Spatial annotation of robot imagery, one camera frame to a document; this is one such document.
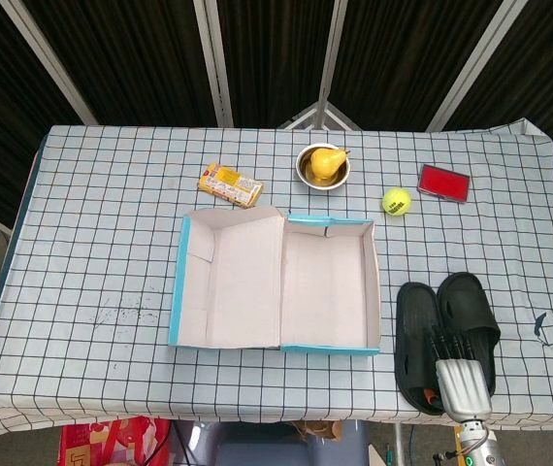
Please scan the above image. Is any red patterned bag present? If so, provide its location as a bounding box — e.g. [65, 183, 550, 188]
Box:
[59, 416, 172, 466]

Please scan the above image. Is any white triangular screen foot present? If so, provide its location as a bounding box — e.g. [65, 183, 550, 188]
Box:
[278, 100, 363, 131]

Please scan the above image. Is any white screen frame post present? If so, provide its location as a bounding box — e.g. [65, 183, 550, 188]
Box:
[425, 0, 530, 133]
[0, 0, 99, 126]
[192, 0, 235, 128]
[315, 0, 350, 106]

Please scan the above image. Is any yellow pear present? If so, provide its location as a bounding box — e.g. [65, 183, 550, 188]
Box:
[309, 148, 352, 180]

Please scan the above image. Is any checked light blue tablecloth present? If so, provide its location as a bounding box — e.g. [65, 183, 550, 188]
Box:
[0, 118, 553, 441]

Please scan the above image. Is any black rubber slipper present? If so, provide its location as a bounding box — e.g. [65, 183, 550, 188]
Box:
[435, 271, 503, 398]
[394, 281, 447, 416]

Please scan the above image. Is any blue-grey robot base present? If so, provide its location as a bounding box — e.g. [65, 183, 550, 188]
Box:
[169, 419, 371, 466]

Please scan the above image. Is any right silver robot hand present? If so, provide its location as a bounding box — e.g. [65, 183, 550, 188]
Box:
[421, 324, 494, 420]

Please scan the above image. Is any brown paper bag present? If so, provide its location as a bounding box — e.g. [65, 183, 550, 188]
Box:
[290, 419, 344, 442]

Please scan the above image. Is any yellow tennis ball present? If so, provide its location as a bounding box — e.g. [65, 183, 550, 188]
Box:
[380, 186, 412, 218]

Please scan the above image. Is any light blue shoe box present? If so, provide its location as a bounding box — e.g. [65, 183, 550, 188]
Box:
[167, 204, 382, 357]

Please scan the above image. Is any red ink pad case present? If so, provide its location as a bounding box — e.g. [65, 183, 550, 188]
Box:
[417, 163, 472, 205]

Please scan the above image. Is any small metal bowl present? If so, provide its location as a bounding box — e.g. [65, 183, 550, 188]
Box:
[296, 144, 351, 191]

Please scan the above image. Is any metal table leg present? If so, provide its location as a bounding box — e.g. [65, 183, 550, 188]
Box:
[392, 422, 405, 466]

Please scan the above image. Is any yellow snack packet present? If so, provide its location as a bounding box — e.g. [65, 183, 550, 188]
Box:
[196, 162, 264, 210]

